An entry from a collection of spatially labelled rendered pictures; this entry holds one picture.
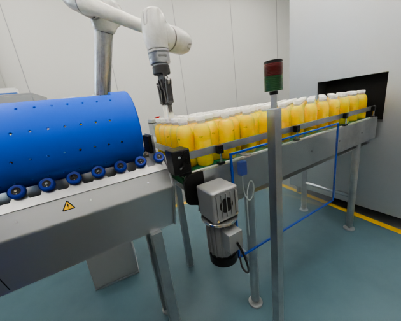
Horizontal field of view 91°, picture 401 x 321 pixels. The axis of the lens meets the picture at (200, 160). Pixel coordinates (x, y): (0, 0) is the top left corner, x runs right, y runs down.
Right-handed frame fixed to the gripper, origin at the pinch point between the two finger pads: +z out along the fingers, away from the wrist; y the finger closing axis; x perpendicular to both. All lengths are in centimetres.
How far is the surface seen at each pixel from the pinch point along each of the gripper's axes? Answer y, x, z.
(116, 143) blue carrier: 15.8, -26.6, 7.4
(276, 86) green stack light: 40.5, 24.6, -4.6
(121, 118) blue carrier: 15.7, -23.4, -0.6
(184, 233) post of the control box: -25, 7, 84
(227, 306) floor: 15, 11, 113
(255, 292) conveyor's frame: 24, 25, 103
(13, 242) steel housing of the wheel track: 16, -61, 30
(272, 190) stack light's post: 38, 24, 35
